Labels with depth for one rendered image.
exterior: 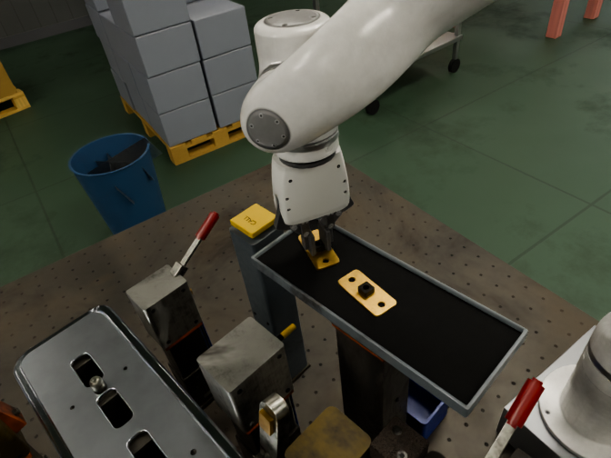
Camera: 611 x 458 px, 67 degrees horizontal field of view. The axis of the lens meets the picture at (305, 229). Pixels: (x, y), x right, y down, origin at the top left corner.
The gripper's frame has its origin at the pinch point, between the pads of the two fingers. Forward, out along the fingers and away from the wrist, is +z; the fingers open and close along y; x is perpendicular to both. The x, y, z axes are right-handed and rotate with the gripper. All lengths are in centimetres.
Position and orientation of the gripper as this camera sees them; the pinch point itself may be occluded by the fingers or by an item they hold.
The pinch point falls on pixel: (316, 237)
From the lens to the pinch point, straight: 69.7
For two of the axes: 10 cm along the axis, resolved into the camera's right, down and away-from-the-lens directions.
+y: -9.3, 3.1, -2.1
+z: 1.0, 7.5, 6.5
